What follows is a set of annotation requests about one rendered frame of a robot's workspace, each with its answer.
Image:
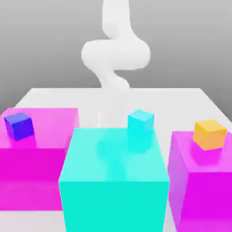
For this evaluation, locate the small blue cube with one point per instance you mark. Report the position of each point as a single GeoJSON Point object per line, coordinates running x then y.
{"type": "Point", "coordinates": [19, 126]}

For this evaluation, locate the large pink box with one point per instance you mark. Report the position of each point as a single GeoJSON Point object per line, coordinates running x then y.
{"type": "Point", "coordinates": [32, 163]}

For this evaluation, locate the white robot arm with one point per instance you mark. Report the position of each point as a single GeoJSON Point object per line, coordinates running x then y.
{"type": "Point", "coordinates": [116, 54]}

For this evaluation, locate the small cyan cube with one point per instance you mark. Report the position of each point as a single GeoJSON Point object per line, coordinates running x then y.
{"type": "Point", "coordinates": [140, 122]}

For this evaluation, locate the large cyan box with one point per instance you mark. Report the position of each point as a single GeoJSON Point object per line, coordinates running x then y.
{"type": "Point", "coordinates": [114, 181]}

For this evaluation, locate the large magenta box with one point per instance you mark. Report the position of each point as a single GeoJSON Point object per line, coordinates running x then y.
{"type": "Point", "coordinates": [203, 184]}

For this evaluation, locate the small orange cube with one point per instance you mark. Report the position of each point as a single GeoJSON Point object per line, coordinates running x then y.
{"type": "Point", "coordinates": [209, 135]}

